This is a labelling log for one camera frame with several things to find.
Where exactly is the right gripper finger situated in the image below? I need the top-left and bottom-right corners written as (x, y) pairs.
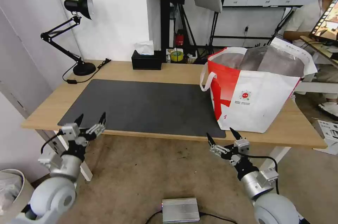
top-left (229, 127), bottom-right (247, 143)
top-left (206, 132), bottom-right (234, 162)

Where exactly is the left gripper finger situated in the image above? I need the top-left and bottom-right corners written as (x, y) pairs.
top-left (74, 114), bottom-right (84, 130)
top-left (84, 111), bottom-right (107, 142)

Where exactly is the red and white takeout bag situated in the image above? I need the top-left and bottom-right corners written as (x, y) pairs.
top-left (199, 37), bottom-right (318, 134)

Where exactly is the dark grey desk mat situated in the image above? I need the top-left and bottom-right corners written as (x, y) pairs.
top-left (57, 79), bottom-right (227, 139)

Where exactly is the black desk lamp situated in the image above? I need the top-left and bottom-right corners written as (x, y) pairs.
top-left (40, 0), bottom-right (97, 76)

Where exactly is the silver metal power box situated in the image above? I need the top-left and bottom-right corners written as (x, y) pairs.
top-left (161, 197), bottom-right (201, 223)

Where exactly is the black tissue box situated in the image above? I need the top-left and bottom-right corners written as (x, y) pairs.
top-left (131, 50), bottom-right (162, 71)

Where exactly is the white waste bin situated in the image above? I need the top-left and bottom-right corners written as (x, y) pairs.
top-left (0, 168), bottom-right (35, 217)

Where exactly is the white tissue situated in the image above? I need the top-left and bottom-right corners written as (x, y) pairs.
top-left (133, 40), bottom-right (155, 56)

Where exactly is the white cardboard box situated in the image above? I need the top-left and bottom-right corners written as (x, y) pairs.
top-left (311, 117), bottom-right (338, 156)

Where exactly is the yellow green tape roll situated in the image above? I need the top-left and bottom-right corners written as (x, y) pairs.
top-left (170, 50), bottom-right (185, 63)

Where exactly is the red canister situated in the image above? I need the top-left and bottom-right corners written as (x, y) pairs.
top-left (175, 30), bottom-right (186, 47)

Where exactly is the wooden board stand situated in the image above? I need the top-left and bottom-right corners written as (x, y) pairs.
top-left (299, 35), bottom-right (338, 69)

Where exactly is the person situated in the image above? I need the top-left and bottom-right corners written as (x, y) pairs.
top-left (283, 0), bottom-right (338, 118)

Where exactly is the bright display screen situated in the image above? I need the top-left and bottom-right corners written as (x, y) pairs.
top-left (310, 0), bottom-right (338, 40)

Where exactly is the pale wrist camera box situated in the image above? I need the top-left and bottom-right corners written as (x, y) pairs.
top-left (59, 123), bottom-right (81, 141)
top-left (234, 138), bottom-right (250, 154)

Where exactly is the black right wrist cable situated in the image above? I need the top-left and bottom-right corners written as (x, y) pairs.
top-left (247, 155), bottom-right (281, 196)

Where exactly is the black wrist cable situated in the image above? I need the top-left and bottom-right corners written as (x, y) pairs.
top-left (40, 132), bottom-right (63, 155)
top-left (247, 155), bottom-right (281, 196)

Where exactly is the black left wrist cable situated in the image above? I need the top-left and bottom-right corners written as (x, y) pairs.
top-left (40, 132), bottom-right (63, 155)

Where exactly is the black lamp power cable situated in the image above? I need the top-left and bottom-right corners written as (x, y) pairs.
top-left (62, 58), bottom-right (112, 85)

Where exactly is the black power box cable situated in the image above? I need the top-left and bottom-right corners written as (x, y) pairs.
top-left (145, 209), bottom-right (238, 224)

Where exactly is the black metal stand frame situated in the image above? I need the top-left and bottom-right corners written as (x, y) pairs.
top-left (159, 0), bottom-right (188, 51)

